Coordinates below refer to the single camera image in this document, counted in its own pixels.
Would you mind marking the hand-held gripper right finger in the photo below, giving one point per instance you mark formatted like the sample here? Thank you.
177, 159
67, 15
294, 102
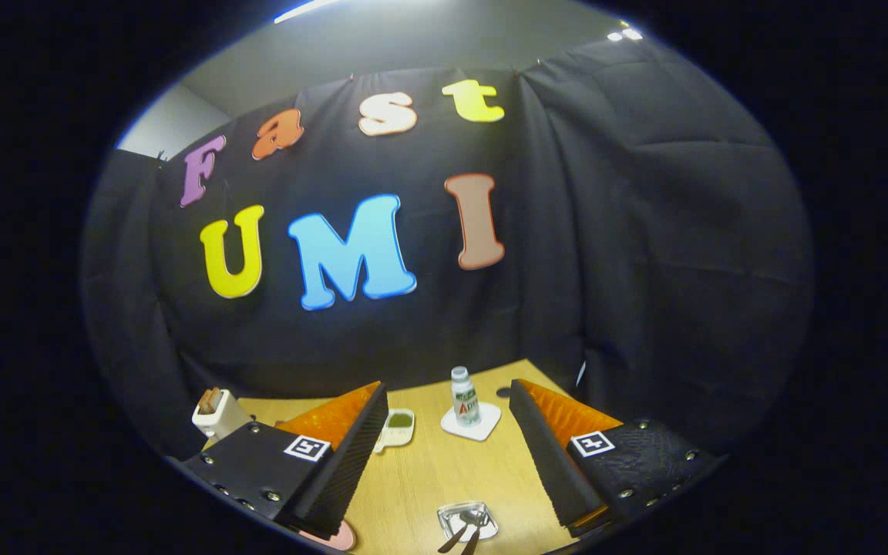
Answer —
552, 462

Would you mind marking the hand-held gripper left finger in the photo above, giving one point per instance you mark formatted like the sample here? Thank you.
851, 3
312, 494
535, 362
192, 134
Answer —
348, 462

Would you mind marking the white divided snack tray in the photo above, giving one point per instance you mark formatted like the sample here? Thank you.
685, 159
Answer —
399, 422

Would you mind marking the white square coaster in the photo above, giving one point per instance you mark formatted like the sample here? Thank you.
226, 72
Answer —
490, 420

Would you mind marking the large pink plate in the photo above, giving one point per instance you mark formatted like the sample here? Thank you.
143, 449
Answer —
340, 537

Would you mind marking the small white drink bottle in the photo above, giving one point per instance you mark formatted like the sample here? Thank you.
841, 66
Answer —
465, 401

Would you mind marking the white toaster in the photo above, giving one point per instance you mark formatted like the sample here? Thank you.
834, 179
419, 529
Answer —
220, 424

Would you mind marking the toast slice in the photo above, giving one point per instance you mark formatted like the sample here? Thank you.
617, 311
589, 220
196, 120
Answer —
216, 397
203, 402

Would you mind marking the small ceiling light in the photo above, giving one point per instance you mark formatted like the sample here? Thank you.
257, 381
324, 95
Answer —
626, 34

